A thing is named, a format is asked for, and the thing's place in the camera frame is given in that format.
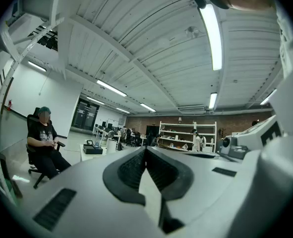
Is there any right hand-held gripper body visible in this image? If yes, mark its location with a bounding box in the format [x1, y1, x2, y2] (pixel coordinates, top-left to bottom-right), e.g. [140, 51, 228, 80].
[234, 115, 285, 151]

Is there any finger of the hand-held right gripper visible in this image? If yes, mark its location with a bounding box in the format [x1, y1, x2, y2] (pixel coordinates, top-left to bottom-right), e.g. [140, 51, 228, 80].
[182, 150, 243, 164]

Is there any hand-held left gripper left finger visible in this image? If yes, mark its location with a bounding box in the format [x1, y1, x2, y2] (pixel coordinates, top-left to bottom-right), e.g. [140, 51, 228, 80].
[17, 146, 166, 238]

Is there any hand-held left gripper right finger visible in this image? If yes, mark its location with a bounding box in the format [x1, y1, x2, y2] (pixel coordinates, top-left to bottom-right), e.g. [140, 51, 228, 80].
[145, 146, 261, 238]

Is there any white open shelving unit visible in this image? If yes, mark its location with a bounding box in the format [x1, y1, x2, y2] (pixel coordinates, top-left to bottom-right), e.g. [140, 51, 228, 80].
[158, 121, 218, 153]

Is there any white ceiling air conditioner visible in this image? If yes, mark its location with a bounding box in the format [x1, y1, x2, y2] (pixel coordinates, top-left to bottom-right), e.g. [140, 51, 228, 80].
[178, 105, 206, 113]

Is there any black rectangular box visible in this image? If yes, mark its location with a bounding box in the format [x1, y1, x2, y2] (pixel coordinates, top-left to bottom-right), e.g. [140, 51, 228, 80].
[83, 144, 104, 155]

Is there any row of white desks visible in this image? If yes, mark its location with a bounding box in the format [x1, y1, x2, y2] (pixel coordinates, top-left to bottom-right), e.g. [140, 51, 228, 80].
[93, 122, 148, 148]

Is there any row of black office chairs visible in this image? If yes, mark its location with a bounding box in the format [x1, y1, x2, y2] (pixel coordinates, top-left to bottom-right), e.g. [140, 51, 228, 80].
[118, 126, 147, 148]

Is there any person's white shirt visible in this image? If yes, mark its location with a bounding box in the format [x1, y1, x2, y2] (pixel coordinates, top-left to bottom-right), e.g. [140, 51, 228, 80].
[245, 7, 293, 238]

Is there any white whiteboard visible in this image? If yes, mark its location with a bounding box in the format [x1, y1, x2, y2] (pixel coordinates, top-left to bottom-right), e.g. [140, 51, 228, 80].
[107, 118, 120, 129]

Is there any black glass double door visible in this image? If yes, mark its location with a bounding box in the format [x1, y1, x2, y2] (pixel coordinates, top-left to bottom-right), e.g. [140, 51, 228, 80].
[71, 99, 99, 131]

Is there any black office chair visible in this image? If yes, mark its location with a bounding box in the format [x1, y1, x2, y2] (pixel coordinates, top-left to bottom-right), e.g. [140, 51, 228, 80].
[25, 113, 66, 190]

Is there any white ceiling fan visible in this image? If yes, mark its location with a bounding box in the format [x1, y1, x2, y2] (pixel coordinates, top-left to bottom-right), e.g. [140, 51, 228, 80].
[185, 26, 200, 39]

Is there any silver fisheye camera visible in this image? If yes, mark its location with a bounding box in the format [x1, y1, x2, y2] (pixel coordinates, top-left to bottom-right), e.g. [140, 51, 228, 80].
[222, 135, 249, 160]

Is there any black wall screen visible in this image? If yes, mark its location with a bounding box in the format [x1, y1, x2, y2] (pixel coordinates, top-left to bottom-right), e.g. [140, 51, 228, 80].
[146, 124, 160, 136]

